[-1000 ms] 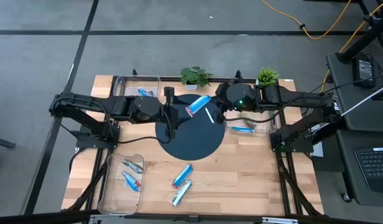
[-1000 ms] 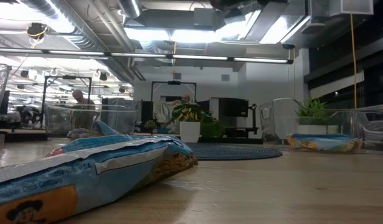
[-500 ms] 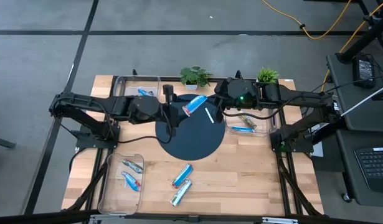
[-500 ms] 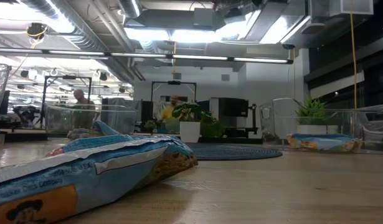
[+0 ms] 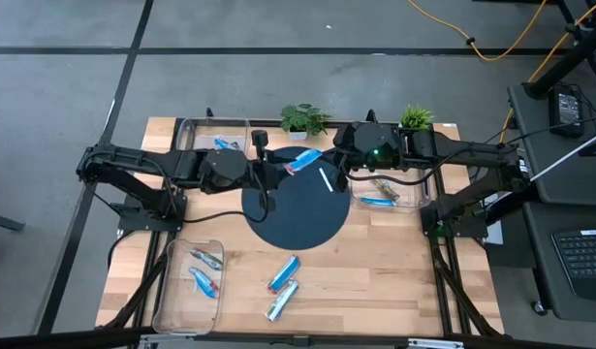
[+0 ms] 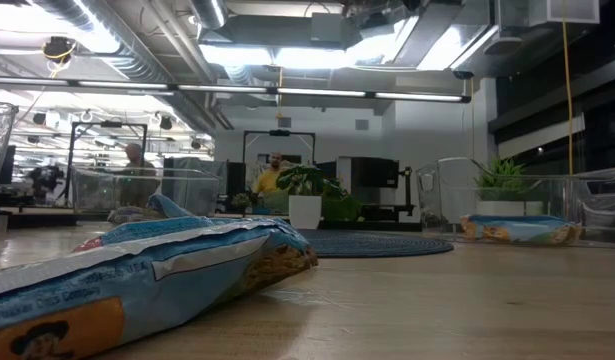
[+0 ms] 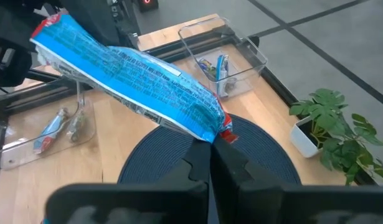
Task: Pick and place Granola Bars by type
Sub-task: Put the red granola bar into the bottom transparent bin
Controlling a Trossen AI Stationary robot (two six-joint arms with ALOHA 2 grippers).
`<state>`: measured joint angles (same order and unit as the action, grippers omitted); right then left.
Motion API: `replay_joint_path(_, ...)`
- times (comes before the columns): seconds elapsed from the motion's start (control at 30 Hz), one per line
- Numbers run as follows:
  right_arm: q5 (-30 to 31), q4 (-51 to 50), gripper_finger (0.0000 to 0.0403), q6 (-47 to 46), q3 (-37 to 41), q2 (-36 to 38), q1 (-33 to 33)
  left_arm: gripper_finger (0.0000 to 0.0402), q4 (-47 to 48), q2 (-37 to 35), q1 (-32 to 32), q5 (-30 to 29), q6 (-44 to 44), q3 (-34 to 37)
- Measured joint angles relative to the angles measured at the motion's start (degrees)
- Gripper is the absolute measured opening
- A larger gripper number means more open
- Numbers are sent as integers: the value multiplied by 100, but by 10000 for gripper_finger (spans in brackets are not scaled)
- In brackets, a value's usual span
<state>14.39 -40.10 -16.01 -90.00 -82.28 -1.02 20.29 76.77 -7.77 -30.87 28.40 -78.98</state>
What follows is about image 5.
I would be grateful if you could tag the dark grey keyboard desk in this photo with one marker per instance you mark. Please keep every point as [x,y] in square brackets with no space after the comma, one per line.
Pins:
[544,291]

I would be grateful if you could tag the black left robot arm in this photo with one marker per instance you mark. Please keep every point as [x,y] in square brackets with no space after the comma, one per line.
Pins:
[133,157]

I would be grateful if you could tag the white stick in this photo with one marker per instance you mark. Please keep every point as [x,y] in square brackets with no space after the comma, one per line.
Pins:
[325,179]

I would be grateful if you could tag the black keyboard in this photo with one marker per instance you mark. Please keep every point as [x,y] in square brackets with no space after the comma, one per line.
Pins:
[583,262]

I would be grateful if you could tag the dark grey side desk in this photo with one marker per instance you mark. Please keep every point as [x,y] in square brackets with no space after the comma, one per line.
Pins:
[569,184]

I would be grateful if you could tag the clear plastic bin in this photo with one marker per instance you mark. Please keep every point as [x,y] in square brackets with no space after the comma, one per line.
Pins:
[200,133]
[181,305]
[414,199]

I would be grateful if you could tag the leafy plant in white pot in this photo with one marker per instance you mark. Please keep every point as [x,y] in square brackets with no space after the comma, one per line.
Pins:
[302,118]

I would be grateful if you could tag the black front crossbar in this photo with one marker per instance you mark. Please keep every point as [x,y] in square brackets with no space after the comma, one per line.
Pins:
[84,337]

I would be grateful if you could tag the black power adapter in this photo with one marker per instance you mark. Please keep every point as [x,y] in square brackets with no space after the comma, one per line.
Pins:
[566,111]

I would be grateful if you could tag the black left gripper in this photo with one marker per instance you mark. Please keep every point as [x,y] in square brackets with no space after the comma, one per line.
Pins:
[261,174]

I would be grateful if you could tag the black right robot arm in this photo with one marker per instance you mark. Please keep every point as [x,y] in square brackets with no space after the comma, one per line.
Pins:
[472,150]

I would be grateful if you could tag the white rod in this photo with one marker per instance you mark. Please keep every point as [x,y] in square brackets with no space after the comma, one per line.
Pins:
[569,156]

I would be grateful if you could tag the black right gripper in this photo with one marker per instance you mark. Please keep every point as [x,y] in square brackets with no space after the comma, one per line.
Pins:
[348,145]

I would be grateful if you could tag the green Chewy granola bar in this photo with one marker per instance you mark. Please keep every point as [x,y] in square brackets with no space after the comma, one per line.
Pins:
[387,190]

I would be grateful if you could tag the black furniture leg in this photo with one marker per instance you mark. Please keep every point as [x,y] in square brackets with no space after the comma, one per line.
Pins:
[2,222]

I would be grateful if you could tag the black caster wheel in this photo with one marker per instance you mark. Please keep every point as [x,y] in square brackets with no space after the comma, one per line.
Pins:
[538,307]

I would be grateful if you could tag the grass plant in white pot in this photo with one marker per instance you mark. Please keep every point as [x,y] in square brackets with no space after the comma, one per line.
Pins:
[416,117]

